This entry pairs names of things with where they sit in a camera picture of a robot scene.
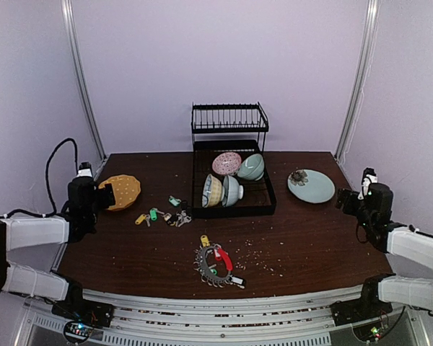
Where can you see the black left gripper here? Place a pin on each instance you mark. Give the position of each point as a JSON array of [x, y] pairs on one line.
[[105, 202]]

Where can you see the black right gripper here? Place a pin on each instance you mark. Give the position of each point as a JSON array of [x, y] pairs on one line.
[[345, 199]]

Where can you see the yellow tag key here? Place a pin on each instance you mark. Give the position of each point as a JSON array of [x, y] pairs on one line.
[[205, 241]]

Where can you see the large grey red keyring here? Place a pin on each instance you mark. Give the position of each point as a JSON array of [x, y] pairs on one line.
[[204, 258]]

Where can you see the red tag key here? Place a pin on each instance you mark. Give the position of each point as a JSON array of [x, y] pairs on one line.
[[218, 254]]

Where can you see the green tag key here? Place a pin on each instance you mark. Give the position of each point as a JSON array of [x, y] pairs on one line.
[[213, 270]]

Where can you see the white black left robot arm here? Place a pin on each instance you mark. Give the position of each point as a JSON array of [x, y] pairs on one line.
[[78, 218]]

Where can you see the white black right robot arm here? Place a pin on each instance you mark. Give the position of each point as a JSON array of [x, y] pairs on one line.
[[372, 207]]

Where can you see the yellow green tag keys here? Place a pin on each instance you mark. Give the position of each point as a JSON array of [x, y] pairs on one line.
[[147, 218]]

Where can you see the yellow dotted plate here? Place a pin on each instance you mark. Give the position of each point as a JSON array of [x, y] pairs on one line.
[[126, 189]]

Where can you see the light blue flower plate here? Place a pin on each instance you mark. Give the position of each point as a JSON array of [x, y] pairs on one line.
[[311, 186]]

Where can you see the teal tag key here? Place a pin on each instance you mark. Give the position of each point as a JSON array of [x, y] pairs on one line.
[[174, 201]]

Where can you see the black head key bunch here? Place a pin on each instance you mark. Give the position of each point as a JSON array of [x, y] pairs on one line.
[[177, 219]]

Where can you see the green celadon bowl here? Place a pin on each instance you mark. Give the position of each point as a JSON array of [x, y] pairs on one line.
[[252, 168]]

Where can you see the blue yellow patterned bowl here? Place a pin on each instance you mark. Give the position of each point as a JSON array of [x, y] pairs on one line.
[[213, 192]]

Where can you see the grey blue ribbed bowl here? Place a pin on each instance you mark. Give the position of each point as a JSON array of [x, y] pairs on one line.
[[233, 191]]

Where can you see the pink patterned bowl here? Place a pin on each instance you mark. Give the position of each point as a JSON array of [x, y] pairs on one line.
[[227, 163]]

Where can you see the white tag key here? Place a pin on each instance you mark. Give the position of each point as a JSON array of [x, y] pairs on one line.
[[239, 282]]

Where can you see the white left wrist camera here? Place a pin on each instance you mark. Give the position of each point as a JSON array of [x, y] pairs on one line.
[[85, 170]]

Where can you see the black wire dish rack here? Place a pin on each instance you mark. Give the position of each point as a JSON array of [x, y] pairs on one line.
[[241, 128]]

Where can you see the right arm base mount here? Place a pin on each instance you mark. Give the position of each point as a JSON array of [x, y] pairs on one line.
[[369, 320]]

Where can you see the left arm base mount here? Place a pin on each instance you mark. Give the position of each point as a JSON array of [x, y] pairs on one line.
[[84, 319]]

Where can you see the right aluminium frame post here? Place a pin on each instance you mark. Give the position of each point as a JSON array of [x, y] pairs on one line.
[[357, 92]]

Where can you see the aluminium frame post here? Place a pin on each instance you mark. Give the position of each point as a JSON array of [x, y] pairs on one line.
[[357, 92], [70, 25]]

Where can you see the left aluminium frame post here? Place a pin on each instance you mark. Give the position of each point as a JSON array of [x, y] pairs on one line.
[[70, 25]]

